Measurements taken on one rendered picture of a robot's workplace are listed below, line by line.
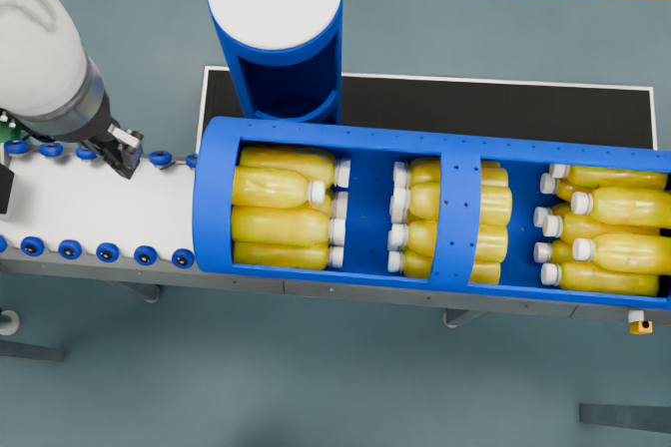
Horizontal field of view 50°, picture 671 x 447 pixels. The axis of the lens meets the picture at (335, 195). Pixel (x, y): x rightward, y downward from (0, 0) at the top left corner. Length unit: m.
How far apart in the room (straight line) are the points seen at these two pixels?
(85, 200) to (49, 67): 0.96
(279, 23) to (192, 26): 1.24
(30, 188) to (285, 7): 0.65
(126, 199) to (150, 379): 1.00
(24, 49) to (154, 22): 2.18
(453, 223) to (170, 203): 0.62
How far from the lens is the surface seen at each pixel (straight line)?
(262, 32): 1.51
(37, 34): 0.60
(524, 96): 2.48
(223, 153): 1.21
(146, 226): 1.52
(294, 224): 1.25
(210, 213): 1.19
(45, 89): 0.64
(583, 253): 1.33
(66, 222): 1.57
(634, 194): 1.36
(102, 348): 2.48
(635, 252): 1.34
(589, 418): 2.40
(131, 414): 2.45
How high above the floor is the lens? 2.36
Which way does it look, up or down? 75 degrees down
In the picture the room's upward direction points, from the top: straight up
